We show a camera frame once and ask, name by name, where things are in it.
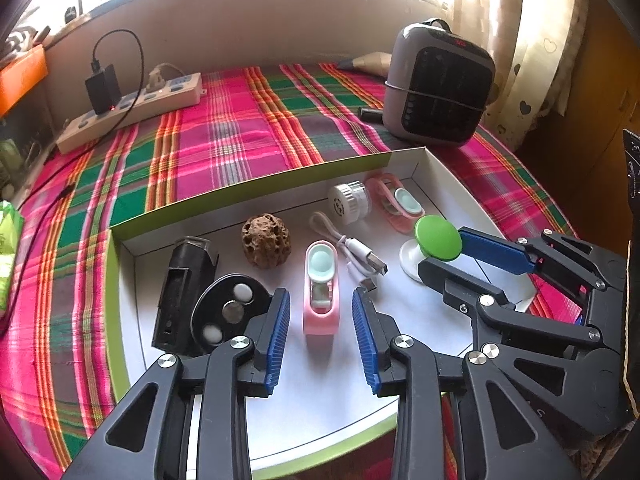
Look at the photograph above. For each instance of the cream heart-pattern curtain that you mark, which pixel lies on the cream heart-pattern curtain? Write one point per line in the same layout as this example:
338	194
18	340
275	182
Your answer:
530	50

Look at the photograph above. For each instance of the brown wooden cabinet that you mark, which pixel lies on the brown wooden cabinet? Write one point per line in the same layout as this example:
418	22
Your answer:
600	110

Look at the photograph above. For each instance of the pink paper punch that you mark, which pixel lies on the pink paper punch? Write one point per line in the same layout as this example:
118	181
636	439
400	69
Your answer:
322	310
387	195

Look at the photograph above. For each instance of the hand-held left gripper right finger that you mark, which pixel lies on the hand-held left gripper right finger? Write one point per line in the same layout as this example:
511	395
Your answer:
365	345

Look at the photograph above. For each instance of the grey black space heater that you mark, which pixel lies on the grey black space heater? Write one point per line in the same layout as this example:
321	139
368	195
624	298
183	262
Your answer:
435	85

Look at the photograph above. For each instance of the green knob with white base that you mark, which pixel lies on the green knob with white base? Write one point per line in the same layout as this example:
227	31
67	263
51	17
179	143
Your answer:
437	237

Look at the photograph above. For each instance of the black charger adapter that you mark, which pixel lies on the black charger adapter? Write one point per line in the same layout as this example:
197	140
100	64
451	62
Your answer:
102	90

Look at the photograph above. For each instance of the pink green plaid tablecloth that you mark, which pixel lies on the pink green plaid tablecloth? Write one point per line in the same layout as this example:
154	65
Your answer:
210	125

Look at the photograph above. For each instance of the green tissue pack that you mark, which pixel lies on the green tissue pack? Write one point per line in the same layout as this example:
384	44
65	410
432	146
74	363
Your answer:
7	255

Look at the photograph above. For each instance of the beige cone-shaped object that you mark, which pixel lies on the beige cone-shaped object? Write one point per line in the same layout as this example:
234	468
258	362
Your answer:
370	64

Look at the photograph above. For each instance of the black round disc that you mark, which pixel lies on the black round disc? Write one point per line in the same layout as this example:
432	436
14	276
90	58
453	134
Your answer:
220	295

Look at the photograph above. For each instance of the green white cardboard box tray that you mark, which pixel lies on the green white cardboard box tray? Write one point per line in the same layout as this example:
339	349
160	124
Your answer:
300	390

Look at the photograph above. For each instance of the white round perforated cap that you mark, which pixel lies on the white round perforated cap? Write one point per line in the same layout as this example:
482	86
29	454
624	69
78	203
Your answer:
345	202

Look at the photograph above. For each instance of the orange box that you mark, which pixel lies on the orange box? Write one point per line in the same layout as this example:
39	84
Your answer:
20	82

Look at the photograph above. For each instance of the black rectangular device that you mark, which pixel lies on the black rectangular device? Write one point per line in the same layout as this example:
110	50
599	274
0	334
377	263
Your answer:
177	300

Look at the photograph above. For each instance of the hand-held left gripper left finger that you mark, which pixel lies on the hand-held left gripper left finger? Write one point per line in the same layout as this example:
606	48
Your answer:
277	340

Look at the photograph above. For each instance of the brown carved walnut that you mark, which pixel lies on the brown carved walnut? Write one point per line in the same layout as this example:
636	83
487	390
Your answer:
266	237

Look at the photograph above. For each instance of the white wall plug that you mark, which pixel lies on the white wall plug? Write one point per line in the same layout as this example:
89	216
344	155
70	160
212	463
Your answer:
160	77

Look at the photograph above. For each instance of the beige power strip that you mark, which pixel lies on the beige power strip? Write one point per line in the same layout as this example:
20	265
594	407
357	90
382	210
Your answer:
160	100

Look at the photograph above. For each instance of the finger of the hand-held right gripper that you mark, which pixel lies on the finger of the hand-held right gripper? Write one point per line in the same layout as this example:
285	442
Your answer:
450	280
495	250

